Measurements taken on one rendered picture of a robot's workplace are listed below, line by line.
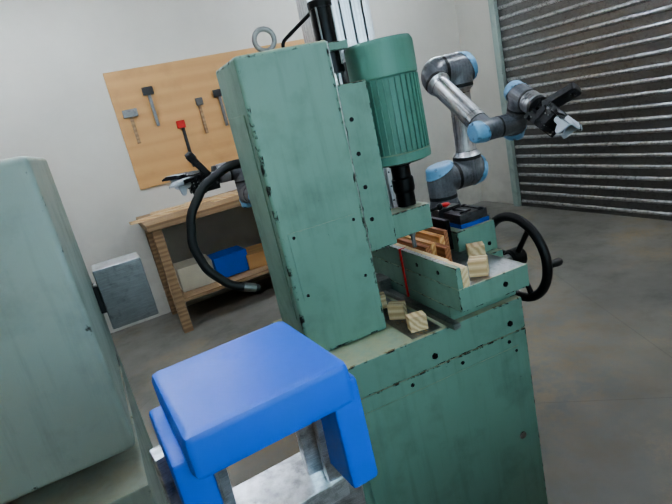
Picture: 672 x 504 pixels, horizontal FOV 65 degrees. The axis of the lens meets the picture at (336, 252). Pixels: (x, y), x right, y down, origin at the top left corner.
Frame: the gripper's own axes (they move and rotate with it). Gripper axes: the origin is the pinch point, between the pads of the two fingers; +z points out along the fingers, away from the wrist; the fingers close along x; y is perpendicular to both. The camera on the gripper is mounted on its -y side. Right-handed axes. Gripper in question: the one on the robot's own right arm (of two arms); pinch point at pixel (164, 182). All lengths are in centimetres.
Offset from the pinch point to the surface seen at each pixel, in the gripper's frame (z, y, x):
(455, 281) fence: -44, 17, -111
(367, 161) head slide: -38, -11, -89
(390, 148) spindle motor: -45, -13, -88
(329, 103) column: -29, -27, -90
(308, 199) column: -19, -7, -92
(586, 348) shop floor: -161, 117, -56
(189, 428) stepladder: 24, -15, -163
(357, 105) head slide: -38, -25, -87
